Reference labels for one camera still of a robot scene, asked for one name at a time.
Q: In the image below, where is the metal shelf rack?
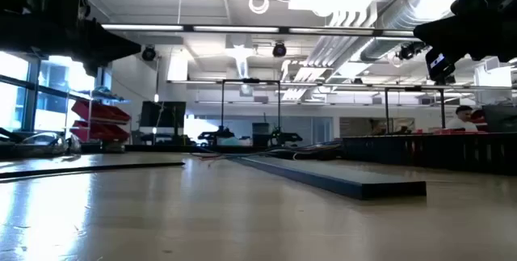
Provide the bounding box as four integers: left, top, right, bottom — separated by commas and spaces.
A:
64, 86, 132, 145

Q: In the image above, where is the white hanging panel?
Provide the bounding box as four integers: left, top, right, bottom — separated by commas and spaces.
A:
473, 65, 514, 89

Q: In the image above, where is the dark monitor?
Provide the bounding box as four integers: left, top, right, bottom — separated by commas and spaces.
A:
481, 104, 517, 134

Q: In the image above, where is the white ceiling slat panel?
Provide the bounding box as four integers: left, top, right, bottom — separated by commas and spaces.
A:
281, 36, 364, 103

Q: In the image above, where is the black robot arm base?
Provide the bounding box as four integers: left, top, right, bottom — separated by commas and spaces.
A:
0, 128, 82, 158

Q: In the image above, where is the white ceiling pipe cross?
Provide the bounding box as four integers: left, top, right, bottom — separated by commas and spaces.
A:
225, 34, 259, 79

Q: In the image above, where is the black station frame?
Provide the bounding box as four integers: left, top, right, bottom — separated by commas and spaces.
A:
220, 78, 282, 133
383, 85, 446, 133

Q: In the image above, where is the black monitor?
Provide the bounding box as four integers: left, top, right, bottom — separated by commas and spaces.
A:
139, 100, 187, 129

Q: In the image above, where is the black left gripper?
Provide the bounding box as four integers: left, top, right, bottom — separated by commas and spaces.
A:
0, 10, 142, 63

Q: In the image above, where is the red storage bin row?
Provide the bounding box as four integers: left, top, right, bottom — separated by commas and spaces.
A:
69, 120, 131, 142
71, 99, 132, 124

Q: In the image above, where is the black ceiling spotlight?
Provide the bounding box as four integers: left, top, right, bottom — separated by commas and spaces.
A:
141, 45, 158, 62
271, 41, 288, 58
397, 41, 426, 61

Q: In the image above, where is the black computer box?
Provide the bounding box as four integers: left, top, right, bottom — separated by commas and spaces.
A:
251, 122, 271, 147

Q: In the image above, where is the orange box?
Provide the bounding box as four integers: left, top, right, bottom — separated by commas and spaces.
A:
415, 128, 488, 135

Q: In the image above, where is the window frame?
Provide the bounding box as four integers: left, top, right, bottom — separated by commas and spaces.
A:
0, 50, 114, 133

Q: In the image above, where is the person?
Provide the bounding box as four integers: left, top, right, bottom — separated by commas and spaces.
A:
445, 105, 481, 132
368, 118, 388, 136

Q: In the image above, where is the red chair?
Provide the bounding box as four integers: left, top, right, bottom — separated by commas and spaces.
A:
469, 109, 486, 125

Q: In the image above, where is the white cable coil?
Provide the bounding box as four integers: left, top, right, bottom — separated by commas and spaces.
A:
247, 0, 271, 15

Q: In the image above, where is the overhead light bar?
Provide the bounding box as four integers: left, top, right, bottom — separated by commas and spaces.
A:
100, 23, 417, 36

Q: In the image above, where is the black cable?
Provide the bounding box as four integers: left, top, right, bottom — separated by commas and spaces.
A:
189, 147, 343, 161

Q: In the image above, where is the black cable duct lid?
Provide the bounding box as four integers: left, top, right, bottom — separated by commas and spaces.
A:
229, 154, 428, 201

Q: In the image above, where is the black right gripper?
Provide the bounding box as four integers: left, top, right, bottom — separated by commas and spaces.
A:
414, 0, 517, 66

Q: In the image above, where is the black table frame rail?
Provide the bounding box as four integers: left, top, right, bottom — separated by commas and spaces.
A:
80, 142, 344, 154

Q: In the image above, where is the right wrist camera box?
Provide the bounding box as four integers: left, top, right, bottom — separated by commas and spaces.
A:
425, 48, 456, 84

